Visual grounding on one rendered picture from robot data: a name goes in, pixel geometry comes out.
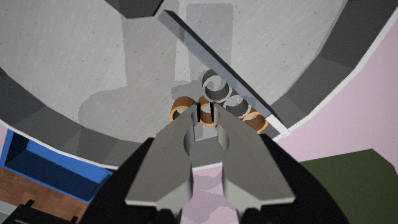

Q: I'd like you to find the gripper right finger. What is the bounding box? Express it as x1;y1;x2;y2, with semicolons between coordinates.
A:
210;101;350;224

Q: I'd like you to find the bronze bushing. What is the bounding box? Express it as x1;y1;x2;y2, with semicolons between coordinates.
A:
170;96;195;122
198;95;216;126
241;107;268;132

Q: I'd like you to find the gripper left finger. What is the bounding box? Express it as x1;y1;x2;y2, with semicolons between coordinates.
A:
78;102;201;224

